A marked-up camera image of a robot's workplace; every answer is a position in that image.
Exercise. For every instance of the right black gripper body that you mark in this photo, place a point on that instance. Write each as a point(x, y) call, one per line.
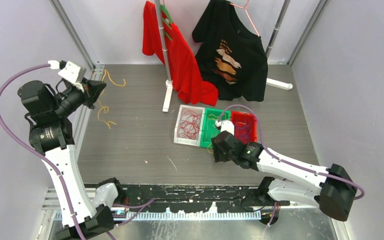
point(220, 155)

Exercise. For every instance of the pink clothes hanger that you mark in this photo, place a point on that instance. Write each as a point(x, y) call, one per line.
point(245, 8)

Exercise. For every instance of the red plastic bin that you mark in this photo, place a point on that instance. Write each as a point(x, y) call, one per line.
point(245, 126)

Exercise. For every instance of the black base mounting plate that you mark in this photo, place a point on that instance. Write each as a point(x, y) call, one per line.
point(192, 198)

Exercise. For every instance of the metal clothes rack pole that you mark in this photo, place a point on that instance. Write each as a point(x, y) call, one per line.
point(161, 28)

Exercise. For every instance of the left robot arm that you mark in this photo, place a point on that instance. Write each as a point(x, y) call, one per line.
point(51, 136)

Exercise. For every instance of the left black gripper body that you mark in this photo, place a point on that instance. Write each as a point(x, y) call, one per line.
point(88, 101)

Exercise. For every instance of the black printed t-shirt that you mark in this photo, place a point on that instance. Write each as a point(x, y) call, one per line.
point(230, 57)

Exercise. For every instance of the red t-shirt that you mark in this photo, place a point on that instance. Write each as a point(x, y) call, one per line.
point(184, 70)

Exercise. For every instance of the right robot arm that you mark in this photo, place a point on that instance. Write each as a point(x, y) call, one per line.
point(330, 189)

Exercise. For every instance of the right metal rack pole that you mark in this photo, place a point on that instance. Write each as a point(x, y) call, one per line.
point(277, 27)

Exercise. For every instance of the white plastic bin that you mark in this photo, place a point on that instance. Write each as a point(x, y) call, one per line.
point(188, 125)

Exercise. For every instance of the green plastic bin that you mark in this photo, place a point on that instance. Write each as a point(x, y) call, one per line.
point(209, 129)

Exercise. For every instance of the green clothes hanger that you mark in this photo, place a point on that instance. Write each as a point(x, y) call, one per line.
point(167, 22)

